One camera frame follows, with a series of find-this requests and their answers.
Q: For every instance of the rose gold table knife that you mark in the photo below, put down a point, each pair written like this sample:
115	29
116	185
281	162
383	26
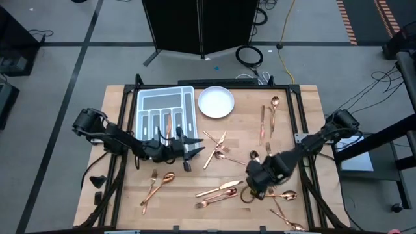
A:
168	125
262	125
227	186
209	159

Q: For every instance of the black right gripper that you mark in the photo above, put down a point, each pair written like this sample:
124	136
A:
265	172

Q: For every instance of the black folding screen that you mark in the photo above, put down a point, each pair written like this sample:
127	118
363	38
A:
182	26

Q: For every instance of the white round plate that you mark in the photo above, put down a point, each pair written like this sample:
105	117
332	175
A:
216	102

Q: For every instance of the black cart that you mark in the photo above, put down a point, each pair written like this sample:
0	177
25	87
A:
403	42

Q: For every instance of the white paper sheet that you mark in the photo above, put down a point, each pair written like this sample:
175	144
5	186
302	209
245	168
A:
357	161

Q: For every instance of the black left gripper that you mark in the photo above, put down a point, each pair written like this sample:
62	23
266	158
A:
165	151

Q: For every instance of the small black block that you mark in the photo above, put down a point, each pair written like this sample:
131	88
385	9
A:
98	198

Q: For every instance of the black caster wheel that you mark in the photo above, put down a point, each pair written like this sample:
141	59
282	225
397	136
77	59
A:
397	208

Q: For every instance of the red object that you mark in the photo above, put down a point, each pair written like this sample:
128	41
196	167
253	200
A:
395	231

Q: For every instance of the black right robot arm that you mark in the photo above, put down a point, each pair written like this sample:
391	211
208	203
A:
312	143

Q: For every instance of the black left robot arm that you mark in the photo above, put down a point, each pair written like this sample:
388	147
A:
113	136

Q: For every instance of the white cutlery organizer tray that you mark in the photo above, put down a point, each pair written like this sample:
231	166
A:
162	101

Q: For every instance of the black stand frame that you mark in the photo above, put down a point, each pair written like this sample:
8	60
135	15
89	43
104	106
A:
383	135

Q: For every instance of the black desk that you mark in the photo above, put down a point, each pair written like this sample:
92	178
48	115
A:
16	42

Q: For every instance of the black triangular bracket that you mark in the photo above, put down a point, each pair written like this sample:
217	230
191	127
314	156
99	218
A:
97	182

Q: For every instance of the black box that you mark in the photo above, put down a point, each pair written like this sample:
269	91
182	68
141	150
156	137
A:
6	104

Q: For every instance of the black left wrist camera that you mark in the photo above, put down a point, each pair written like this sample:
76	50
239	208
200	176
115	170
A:
179	131

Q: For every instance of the black floor plug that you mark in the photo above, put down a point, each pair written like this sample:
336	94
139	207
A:
279	46

